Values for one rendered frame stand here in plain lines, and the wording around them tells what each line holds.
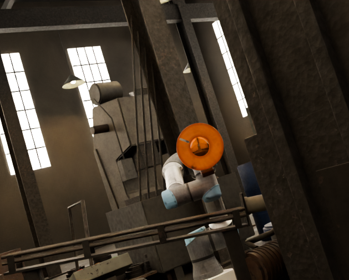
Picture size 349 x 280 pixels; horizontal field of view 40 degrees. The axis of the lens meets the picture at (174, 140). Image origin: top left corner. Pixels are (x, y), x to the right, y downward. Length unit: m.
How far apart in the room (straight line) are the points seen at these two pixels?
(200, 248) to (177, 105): 2.67
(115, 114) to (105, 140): 0.54
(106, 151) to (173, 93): 2.96
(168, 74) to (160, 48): 0.28
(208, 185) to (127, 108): 5.43
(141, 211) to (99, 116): 3.15
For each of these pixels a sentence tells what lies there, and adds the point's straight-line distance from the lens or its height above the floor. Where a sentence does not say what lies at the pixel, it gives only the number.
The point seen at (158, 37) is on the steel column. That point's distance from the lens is 5.05.
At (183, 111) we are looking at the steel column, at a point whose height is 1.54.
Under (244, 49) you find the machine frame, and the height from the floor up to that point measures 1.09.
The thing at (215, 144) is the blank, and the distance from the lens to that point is 1.59.
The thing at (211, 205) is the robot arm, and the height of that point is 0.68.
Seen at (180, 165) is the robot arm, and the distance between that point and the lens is 2.16.
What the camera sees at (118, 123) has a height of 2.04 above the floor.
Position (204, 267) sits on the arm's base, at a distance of 2.38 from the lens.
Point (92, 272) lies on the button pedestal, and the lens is 1.91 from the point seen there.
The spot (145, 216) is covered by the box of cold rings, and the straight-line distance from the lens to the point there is 4.71.
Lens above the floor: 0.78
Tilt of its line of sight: 6 degrees up
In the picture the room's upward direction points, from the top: 17 degrees counter-clockwise
